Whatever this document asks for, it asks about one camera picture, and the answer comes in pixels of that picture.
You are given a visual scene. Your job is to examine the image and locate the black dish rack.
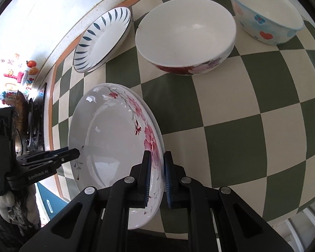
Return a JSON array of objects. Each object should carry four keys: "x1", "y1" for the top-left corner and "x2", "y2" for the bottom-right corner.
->
[{"x1": 13, "y1": 83, "x2": 48, "y2": 158}]

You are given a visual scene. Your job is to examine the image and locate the colourful wall stickers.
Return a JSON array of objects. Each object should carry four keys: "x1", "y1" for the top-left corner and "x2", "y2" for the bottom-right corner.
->
[{"x1": 0, "y1": 54, "x2": 40, "y2": 105}]

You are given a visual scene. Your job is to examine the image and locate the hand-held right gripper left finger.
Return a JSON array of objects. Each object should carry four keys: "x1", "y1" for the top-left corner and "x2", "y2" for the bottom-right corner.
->
[{"x1": 20, "y1": 150, "x2": 153, "y2": 252}]

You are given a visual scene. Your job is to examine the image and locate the green checkered tablecloth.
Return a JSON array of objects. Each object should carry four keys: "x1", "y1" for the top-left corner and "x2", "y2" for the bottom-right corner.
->
[{"x1": 50, "y1": 0, "x2": 315, "y2": 234}]

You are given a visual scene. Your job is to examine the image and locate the white bowl with red flowers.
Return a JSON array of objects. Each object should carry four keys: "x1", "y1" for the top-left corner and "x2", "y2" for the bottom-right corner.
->
[{"x1": 135, "y1": 0, "x2": 237, "y2": 76}]

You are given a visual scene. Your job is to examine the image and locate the white bowl with hearts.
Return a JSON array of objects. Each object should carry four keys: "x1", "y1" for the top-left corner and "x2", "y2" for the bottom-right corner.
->
[{"x1": 226, "y1": 0, "x2": 304, "y2": 46}]

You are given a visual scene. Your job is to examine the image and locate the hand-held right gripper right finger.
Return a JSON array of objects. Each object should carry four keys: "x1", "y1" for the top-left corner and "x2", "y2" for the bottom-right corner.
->
[{"x1": 163, "y1": 151, "x2": 294, "y2": 252}]

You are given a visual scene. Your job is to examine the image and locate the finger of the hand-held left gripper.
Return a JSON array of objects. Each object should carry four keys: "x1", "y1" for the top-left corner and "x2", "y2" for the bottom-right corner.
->
[
  {"x1": 5, "y1": 148, "x2": 81, "y2": 188},
  {"x1": 16, "y1": 147, "x2": 69, "y2": 164}
]

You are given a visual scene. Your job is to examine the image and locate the white plate with blue leaves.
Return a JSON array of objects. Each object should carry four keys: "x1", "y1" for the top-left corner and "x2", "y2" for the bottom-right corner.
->
[{"x1": 73, "y1": 7, "x2": 133, "y2": 73}]

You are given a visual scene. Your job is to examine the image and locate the person's left hand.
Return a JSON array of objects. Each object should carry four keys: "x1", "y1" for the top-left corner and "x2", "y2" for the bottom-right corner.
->
[{"x1": 0, "y1": 182, "x2": 41, "y2": 231}]

